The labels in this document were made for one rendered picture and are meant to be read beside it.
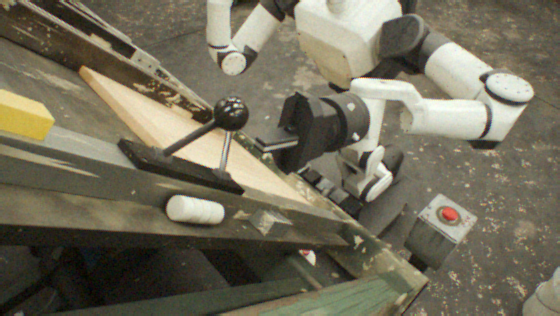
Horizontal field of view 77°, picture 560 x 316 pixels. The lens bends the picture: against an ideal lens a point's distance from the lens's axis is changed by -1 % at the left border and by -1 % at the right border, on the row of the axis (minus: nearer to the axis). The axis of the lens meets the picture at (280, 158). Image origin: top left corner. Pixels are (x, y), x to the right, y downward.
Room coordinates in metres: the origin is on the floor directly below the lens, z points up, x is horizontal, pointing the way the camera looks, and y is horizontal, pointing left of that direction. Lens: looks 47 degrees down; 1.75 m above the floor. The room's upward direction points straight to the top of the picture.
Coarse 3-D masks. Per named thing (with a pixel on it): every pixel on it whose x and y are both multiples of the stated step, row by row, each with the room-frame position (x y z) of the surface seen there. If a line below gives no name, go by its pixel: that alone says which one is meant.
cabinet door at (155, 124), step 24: (120, 96) 0.58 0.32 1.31; (144, 96) 0.71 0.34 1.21; (144, 120) 0.50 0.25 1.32; (168, 120) 0.62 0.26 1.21; (192, 120) 0.78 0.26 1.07; (168, 144) 0.44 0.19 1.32; (192, 144) 0.54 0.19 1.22; (216, 144) 0.67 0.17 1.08; (240, 168) 0.57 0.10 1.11; (264, 168) 0.72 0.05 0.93; (288, 192) 0.60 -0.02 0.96
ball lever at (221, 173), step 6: (228, 132) 0.38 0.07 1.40; (228, 138) 0.37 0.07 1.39; (228, 144) 0.36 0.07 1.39; (222, 150) 0.36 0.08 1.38; (228, 150) 0.36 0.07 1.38; (222, 156) 0.35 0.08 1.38; (228, 156) 0.35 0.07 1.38; (222, 162) 0.34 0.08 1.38; (216, 168) 0.33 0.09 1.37; (222, 168) 0.33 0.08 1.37; (216, 174) 0.32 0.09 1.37; (222, 174) 0.32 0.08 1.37; (228, 174) 0.33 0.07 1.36; (222, 180) 0.32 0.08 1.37; (228, 180) 0.32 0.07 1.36
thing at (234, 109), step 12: (228, 96) 0.30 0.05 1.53; (216, 108) 0.28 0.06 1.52; (228, 108) 0.28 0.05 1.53; (240, 108) 0.28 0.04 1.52; (216, 120) 0.27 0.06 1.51; (228, 120) 0.27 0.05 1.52; (240, 120) 0.27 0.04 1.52; (192, 132) 0.28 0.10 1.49; (204, 132) 0.28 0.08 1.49; (180, 144) 0.28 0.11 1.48; (156, 156) 0.27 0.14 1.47; (168, 156) 0.28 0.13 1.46
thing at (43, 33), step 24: (0, 0) 0.60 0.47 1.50; (24, 0) 0.66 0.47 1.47; (0, 24) 0.59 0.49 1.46; (24, 24) 0.61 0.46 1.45; (48, 24) 0.64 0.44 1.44; (48, 48) 0.62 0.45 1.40; (72, 48) 0.65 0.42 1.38; (96, 48) 0.68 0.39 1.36; (96, 72) 0.67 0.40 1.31; (120, 72) 0.70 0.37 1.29; (144, 72) 0.74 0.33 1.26; (168, 96) 0.76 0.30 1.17
